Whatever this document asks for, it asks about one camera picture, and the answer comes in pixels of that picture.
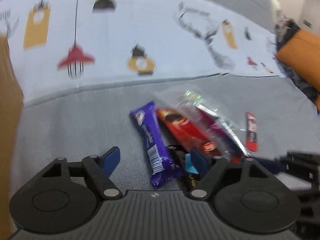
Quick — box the red Nescafe coffee stick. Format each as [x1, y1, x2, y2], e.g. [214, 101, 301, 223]
[246, 112, 258, 152]

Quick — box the purple chocolate bar wrapper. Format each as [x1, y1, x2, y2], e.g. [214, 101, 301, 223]
[130, 101, 182, 189]

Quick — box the red snack bar wrapper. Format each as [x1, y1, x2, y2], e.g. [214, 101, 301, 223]
[156, 108, 222, 157]

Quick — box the clear plastic candy bag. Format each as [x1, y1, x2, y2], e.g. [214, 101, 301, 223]
[155, 85, 251, 158]

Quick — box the dark brown biscuit pack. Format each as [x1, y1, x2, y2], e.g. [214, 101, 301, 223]
[167, 145, 201, 192]

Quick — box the orange sleeved forearm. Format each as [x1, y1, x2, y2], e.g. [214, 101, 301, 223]
[276, 29, 320, 92]

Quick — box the light blue snack stick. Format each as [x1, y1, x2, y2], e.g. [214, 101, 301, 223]
[184, 153, 199, 174]

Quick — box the open brown cardboard box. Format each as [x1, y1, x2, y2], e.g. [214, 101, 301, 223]
[0, 34, 23, 239]

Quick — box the grey printed bed sheet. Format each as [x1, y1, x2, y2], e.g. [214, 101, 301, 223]
[1, 0, 319, 194]

